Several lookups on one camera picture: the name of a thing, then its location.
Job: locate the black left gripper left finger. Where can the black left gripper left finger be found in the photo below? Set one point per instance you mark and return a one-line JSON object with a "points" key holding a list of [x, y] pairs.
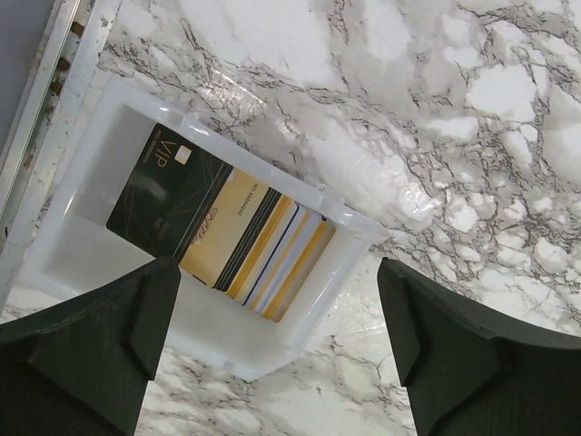
{"points": [[82, 366]]}

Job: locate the white plastic card tray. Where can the white plastic card tray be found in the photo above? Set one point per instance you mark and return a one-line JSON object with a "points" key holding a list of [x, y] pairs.
{"points": [[73, 252]]}

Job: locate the stack of cards in tray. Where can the stack of cards in tray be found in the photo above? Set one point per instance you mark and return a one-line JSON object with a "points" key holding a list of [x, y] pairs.
{"points": [[275, 255]]}

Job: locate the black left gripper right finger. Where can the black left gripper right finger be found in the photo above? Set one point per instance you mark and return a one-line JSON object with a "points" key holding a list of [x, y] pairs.
{"points": [[471, 370]]}

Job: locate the gold card in tray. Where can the gold card in tray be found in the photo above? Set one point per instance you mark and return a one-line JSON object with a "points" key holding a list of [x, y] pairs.
{"points": [[223, 227]]}

